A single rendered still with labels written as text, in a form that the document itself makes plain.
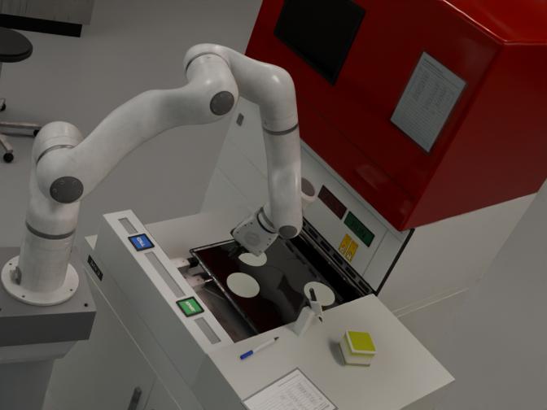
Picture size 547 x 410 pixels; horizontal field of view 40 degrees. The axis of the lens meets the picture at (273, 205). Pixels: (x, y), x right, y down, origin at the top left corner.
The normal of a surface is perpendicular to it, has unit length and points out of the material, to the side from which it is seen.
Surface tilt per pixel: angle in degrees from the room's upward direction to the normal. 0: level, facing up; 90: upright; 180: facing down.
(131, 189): 0
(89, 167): 64
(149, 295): 90
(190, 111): 113
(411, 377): 0
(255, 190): 90
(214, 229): 0
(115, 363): 90
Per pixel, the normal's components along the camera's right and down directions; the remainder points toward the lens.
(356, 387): 0.32, -0.76
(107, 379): -0.74, 0.16
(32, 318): 0.37, 0.64
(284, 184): -0.06, -0.09
